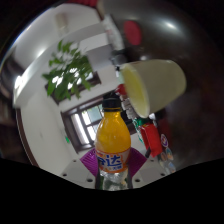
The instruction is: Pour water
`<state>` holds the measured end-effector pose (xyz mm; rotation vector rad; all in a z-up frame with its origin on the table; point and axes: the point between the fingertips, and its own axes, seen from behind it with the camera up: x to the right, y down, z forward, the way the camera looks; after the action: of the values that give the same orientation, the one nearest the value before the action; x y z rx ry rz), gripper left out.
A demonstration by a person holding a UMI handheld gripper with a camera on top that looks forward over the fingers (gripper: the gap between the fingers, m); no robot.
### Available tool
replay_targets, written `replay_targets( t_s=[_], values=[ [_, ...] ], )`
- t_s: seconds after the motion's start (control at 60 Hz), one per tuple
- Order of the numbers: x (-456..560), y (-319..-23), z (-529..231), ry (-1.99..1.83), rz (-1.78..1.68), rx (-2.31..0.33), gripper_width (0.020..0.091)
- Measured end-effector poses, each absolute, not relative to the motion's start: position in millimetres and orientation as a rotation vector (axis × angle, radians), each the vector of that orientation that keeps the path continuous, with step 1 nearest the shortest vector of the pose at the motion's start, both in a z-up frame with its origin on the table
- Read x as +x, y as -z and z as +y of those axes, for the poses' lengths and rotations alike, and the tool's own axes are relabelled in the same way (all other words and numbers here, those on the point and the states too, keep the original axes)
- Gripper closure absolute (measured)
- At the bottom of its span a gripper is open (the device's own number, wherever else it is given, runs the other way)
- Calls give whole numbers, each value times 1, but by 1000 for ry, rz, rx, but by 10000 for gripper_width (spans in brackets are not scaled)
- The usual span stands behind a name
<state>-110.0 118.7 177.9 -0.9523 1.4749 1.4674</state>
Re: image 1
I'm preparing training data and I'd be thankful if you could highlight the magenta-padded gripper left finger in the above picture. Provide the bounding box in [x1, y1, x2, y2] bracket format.
[59, 148, 99, 190]

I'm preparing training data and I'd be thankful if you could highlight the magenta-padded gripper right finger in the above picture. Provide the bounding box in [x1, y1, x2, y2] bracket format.
[128, 148, 164, 190]

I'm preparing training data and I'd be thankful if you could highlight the clear orange drink bottle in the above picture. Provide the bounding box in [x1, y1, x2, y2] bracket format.
[94, 96, 132, 191]

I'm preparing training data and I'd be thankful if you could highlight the red plastic box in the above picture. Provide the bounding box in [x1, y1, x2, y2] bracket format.
[139, 122, 164, 158]

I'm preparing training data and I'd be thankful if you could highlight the dark wooden glazed door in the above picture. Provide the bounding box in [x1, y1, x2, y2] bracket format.
[60, 96, 138, 154]

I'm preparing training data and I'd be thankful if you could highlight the pale yellow cup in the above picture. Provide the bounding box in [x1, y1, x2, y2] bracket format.
[119, 59, 188, 119]

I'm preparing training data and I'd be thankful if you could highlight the dark framed window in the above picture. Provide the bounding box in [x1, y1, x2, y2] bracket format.
[44, 71, 101, 105]

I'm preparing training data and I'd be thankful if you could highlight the leafy plant in white pot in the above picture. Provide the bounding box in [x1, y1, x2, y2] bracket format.
[42, 39, 94, 101]

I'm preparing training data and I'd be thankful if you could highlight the flat round red coaster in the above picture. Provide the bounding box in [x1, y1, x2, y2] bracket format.
[123, 20, 143, 47]

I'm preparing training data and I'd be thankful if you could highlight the printed white magazine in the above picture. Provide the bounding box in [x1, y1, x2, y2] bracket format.
[100, 14, 125, 51]

